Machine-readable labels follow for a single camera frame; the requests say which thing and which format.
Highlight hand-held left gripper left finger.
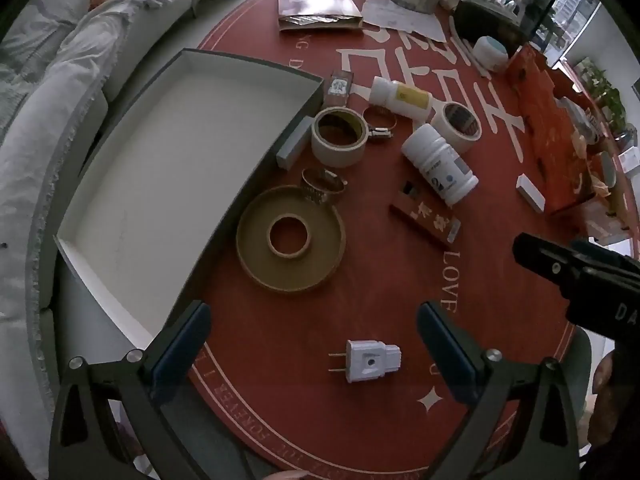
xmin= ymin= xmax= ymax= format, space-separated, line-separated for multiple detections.
xmin=49 ymin=301 xmax=212 ymax=480

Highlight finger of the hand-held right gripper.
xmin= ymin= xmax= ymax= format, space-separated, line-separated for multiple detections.
xmin=571 ymin=240 xmax=640 ymax=275
xmin=512 ymin=232 xmax=587 ymax=302

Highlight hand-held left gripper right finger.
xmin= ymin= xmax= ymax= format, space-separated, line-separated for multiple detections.
xmin=417 ymin=301 xmax=582 ymax=480

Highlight white rectangular block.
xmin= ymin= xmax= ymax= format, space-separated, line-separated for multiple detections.
xmin=515 ymin=173 xmax=546 ymax=214

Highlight white plug adapter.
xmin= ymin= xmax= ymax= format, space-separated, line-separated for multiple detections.
xmin=328 ymin=339 xmax=403 ymax=385

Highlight white pill bottle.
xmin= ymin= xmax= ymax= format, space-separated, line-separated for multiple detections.
xmin=401 ymin=123 xmax=480 ymax=207

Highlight small masking tape roll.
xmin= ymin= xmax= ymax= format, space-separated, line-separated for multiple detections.
xmin=430 ymin=101 xmax=484 ymax=154

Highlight round wooden ring tray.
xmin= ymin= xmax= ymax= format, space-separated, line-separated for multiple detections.
xmin=236 ymin=185 xmax=347 ymax=294

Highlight shallow white cardboard box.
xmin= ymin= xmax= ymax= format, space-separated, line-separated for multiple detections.
xmin=54 ymin=49 xmax=325 ymax=357

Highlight white bottle with yellow label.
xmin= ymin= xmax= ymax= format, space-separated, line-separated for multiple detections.
xmin=369 ymin=76 xmax=432 ymax=121

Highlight large masking tape roll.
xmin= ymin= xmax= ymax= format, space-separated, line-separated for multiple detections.
xmin=310 ymin=107 xmax=370 ymax=169

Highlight person's right forearm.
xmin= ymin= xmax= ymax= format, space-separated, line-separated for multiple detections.
xmin=587 ymin=349 xmax=640 ymax=480

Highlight grey-green chair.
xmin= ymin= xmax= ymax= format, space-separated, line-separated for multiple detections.
xmin=564 ymin=327 xmax=607 ymax=412

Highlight red printed table mat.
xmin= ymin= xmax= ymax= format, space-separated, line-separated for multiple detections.
xmin=186 ymin=0 xmax=637 ymax=480

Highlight red gift box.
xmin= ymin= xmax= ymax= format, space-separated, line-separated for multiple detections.
xmin=504 ymin=44 xmax=627 ymax=217

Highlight green potted plant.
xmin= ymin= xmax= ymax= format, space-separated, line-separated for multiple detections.
xmin=574 ymin=56 xmax=627 ymax=132

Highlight white jar with blue lid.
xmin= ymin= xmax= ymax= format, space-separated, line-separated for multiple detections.
xmin=472 ymin=35 xmax=509 ymax=72

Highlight grey rectangular block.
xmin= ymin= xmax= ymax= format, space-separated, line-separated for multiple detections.
xmin=276 ymin=117 xmax=314 ymax=170

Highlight white covered sofa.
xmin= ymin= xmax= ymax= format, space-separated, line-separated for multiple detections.
xmin=0 ymin=0 xmax=251 ymax=463

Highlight black bag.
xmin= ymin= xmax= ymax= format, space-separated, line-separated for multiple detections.
xmin=452 ymin=0 xmax=532 ymax=56

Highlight small card packet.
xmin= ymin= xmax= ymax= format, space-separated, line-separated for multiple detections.
xmin=327 ymin=72 xmax=355 ymax=107

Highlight white paper sheets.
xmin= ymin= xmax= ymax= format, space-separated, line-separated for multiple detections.
xmin=362 ymin=0 xmax=447 ymax=44

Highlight gold metal ring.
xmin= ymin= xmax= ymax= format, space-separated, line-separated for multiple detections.
xmin=299 ymin=167 xmax=347 ymax=205

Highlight silver hose clamp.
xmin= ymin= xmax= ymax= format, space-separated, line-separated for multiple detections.
xmin=362 ymin=104 xmax=399 ymax=142

